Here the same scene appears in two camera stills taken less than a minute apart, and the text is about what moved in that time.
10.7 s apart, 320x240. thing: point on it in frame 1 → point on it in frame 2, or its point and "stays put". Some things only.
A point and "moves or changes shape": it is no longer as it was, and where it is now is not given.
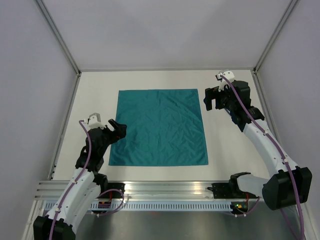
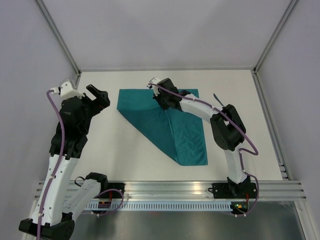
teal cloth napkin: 164,127 moves or changes shape
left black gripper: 120,133 → 102,101
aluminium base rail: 153,190 stays put
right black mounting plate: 229,190 stays put
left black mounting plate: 113,194 stays put
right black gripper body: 223,101 → 162,100
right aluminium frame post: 287,13 stays put
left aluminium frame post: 59,35 stays put
